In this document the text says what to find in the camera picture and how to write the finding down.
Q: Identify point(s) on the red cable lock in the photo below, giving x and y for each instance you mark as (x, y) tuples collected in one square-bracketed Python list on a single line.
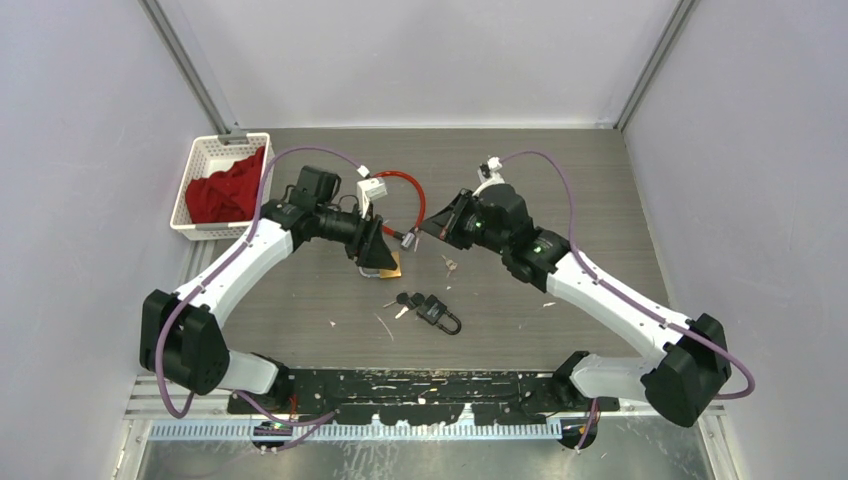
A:
[(405, 208)]

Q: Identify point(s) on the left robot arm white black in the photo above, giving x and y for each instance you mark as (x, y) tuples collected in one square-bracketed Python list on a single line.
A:
[(181, 332)]

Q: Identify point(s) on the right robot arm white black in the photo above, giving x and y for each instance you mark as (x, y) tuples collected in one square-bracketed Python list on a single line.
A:
[(680, 368)]

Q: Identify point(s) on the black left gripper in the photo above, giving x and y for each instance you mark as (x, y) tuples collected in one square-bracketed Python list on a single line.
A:
[(378, 256)]

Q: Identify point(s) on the black Kaijing padlock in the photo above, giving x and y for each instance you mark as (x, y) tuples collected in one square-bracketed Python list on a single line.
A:
[(433, 310)]

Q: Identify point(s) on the black-headed key bunch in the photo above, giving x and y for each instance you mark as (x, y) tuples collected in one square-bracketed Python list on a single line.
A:
[(407, 302)]

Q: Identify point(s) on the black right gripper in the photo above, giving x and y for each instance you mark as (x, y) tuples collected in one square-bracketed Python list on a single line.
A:
[(446, 224)]

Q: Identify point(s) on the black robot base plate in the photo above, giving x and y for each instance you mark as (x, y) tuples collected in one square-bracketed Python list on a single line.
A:
[(418, 397)]

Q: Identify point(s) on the white plastic basket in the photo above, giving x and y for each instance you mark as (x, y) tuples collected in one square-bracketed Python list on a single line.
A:
[(208, 155)]

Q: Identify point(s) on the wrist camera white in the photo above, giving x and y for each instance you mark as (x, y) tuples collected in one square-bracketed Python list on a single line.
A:
[(368, 190), (489, 175)]

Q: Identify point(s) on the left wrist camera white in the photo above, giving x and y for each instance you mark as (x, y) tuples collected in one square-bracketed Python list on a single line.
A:
[(368, 190)]

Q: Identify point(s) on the red cloth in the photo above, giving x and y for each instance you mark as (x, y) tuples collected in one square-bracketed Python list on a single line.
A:
[(226, 196)]

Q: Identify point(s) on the brass padlock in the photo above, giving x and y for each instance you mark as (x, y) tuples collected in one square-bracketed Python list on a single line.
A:
[(383, 273)]

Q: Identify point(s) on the small silver key bunch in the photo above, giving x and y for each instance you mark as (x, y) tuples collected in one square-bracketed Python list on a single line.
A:
[(450, 265)]

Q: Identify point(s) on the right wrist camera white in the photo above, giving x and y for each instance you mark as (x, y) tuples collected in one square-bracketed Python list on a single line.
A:
[(489, 175)]

